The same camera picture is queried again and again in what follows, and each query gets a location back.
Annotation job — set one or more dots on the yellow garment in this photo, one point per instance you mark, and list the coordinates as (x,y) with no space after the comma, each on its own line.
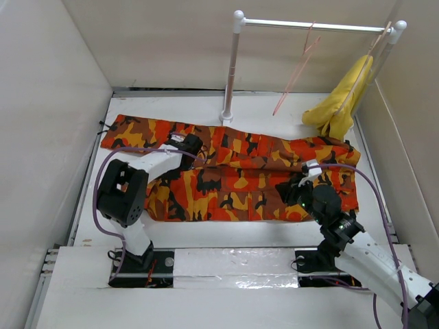
(322,115)

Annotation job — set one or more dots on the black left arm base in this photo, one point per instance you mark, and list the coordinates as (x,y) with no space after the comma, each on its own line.
(130,274)

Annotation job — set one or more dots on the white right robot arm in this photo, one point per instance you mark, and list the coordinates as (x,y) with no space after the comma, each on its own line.
(347,247)

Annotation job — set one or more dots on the aluminium frame rail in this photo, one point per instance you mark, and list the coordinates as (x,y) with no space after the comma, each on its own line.
(44,280)

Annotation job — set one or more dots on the white clothes rack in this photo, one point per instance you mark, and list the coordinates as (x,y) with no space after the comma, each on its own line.
(387,37)

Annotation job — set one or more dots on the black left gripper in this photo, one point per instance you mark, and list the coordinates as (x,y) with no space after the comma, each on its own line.
(171,175)

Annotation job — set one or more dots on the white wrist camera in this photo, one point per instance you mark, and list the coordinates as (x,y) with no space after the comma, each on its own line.
(178,137)
(311,171)

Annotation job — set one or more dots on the wooden hanger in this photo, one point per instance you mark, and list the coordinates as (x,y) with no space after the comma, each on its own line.
(363,72)

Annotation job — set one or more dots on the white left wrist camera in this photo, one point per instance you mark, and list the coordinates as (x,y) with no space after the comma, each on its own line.
(178,137)

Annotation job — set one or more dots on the pink wire hanger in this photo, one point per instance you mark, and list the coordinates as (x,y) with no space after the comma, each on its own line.
(307,53)

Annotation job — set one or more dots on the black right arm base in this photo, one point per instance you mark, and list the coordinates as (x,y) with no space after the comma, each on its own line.
(314,273)

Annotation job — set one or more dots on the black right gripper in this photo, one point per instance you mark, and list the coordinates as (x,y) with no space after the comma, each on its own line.
(289,188)

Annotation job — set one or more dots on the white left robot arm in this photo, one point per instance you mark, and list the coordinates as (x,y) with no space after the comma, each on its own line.
(121,190)

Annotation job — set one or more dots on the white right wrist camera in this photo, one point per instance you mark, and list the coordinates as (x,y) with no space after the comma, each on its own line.
(311,171)

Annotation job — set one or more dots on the orange camouflage trousers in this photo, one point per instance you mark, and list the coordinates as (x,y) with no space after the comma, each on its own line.
(241,176)

